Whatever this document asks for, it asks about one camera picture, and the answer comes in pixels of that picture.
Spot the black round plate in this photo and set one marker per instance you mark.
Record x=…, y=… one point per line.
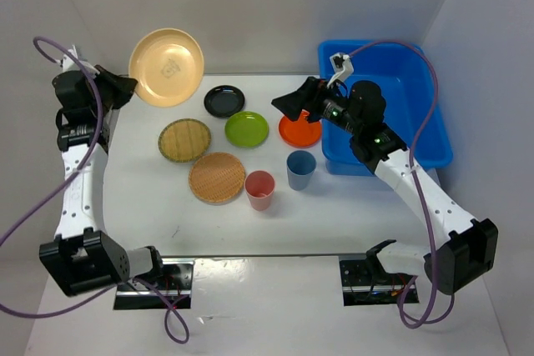
x=224, y=101

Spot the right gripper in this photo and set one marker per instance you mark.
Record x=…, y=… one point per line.
x=309, y=97

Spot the brown woven bamboo plate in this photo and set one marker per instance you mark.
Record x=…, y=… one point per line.
x=217, y=177

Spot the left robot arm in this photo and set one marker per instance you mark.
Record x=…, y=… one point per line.
x=82, y=257

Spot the pink plastic cup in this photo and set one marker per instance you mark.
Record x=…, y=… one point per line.
x=259, y=187

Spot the green round plate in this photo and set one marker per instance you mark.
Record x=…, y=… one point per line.
x=246, y=129

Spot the blue plastic bin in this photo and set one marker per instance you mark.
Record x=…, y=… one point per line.
x=406, y=84

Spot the green-rimmed bamboo woven plate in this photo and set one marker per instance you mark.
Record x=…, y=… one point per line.
x=184, y=140

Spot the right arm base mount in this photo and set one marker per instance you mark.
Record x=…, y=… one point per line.
x=361, y=288

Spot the blue plastic cup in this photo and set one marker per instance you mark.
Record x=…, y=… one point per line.
x=300, y=167

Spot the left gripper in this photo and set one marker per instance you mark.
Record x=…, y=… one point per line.
x=123, y=86

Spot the orange round plate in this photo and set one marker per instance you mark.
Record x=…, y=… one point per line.
x=300, y=133

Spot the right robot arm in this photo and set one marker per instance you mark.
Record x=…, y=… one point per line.
x=461, y=247

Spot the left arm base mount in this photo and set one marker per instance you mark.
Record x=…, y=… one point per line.
x=175, y=285

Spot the beige round plate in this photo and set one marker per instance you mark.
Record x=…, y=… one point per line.
x=168, y=65

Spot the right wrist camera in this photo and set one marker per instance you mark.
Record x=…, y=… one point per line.
x=343, y=68

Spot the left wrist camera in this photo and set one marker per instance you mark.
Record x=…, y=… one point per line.
x=67, y=64

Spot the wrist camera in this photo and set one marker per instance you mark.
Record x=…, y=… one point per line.
x=67, y=64
x=343, y=68

